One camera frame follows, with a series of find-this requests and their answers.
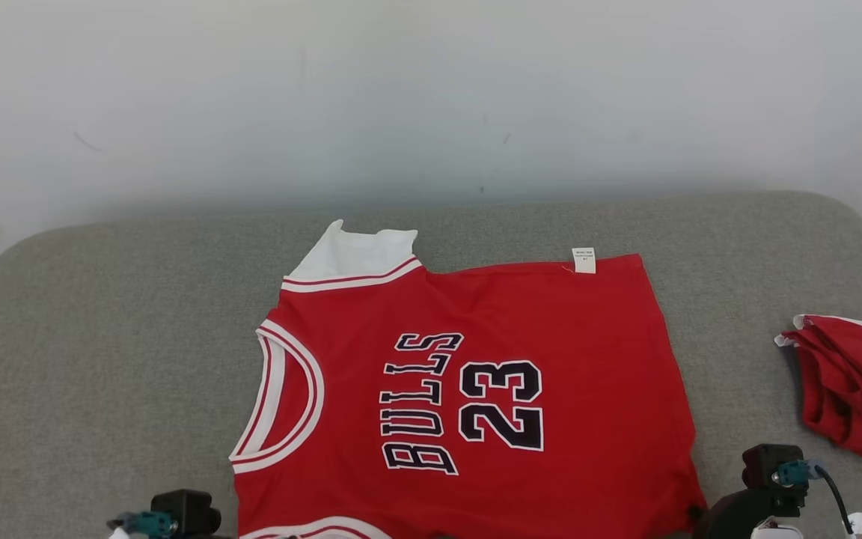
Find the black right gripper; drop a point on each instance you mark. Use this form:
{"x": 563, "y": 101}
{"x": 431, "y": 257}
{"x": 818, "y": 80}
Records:
{"x": 726, "y": 520}

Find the red Bulls shorts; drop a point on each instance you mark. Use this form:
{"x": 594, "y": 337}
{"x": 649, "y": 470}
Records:
{"x": 857, "y": 389}

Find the red Bulls 23 jersey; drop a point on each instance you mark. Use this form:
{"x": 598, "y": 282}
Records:
{"x": 588, "y": 374}

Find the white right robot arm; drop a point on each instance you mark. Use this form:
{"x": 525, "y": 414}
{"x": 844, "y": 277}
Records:
{"x": 775, "y": 532}

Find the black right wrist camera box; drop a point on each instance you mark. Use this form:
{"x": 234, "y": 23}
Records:
{"x": 764, "y": 460}

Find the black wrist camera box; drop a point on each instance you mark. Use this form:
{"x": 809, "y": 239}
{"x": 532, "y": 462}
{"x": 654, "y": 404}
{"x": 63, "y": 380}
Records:
{"x": 188, "y": 509}
{"x": 764, "y": 460}

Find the teal right camera connector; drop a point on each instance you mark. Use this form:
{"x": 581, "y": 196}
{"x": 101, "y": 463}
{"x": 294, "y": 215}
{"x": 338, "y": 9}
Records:
{"x": 794, "y": 473}

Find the teal camera connector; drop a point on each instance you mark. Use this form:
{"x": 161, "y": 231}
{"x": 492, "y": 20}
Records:
{"x": 794, "y": 473}
{"x": 147, "y": 524}

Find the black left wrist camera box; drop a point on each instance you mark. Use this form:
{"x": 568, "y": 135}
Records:
{"x": 188, "y": 509}

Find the teal left camera connector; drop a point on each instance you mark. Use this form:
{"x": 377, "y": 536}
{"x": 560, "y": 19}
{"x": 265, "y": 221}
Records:
{"x": 147, "y": 524}

